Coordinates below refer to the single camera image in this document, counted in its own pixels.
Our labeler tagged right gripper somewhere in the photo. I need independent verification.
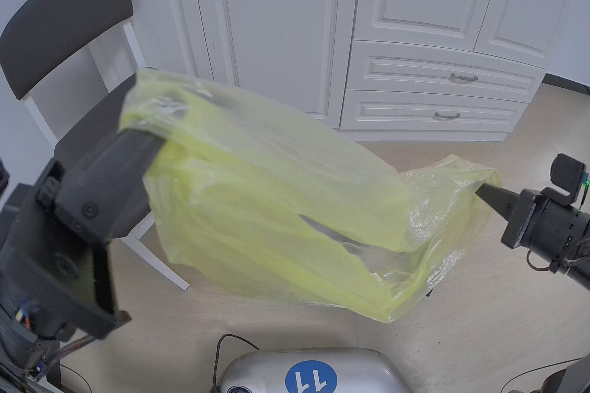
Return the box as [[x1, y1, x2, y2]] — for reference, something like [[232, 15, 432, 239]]
[[475, 181, 578, 253]]

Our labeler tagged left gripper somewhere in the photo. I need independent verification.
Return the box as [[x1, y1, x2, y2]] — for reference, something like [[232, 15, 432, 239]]
[[0, 131, 166, 340]]

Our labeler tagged yellow plastic bag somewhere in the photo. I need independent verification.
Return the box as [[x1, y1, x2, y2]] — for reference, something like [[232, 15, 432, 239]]
[[119, 68, 502, 324]]

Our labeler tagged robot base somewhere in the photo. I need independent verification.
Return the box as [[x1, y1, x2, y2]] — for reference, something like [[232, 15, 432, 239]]
[[220, 347, 413, 393]]

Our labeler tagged grey white chair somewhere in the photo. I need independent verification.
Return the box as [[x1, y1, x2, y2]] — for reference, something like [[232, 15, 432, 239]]
[[0, 0, 191, 291]]

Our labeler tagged white wardrobe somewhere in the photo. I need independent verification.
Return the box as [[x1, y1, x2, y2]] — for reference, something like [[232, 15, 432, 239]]
[[56, 0, 577, 143]]

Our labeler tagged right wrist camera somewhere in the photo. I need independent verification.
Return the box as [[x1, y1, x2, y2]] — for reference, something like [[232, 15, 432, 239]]
[[540, 154, 590, 208]]

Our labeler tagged black cable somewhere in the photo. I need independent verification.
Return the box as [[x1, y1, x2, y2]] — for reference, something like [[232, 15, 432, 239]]
[[213, 333, 261, 393]]

